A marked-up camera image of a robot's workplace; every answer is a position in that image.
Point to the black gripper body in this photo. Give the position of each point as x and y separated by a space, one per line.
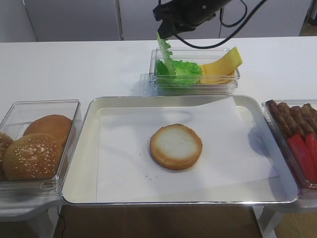
187 14

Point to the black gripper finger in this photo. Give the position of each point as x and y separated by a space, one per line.
167 29

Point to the green lettuce leaf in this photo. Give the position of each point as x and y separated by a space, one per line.
165 55
182 74

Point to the clear lettuce cheese container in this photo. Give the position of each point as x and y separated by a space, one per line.
197 56

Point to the flat yellow cheese slices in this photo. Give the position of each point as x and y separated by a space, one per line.
218 80

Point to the upright yellow cheese slice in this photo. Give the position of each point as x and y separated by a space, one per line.
224 66

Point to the bottom bun half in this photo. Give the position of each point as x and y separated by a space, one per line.
176 147

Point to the brown patty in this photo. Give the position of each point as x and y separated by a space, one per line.
310 115
292 124
279 119
298 117

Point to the white paper sheet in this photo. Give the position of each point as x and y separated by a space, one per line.
128 173

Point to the plain orange bun back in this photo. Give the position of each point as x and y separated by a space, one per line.
56 125

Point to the clear right patty container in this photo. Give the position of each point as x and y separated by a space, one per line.
308 190

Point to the brown patty right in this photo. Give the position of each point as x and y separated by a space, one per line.
310 115

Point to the clear left bun container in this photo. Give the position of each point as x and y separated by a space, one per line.
15 122

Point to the silver metal tray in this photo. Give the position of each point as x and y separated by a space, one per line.
80 186

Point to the red tomato slice right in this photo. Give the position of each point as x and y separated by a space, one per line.
311 144

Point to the sesame bun top front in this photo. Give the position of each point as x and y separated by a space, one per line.
33 156

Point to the sesame bun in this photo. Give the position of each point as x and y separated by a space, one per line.
33 156
5 142

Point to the sesame bun top far left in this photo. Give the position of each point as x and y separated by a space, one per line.
5 142

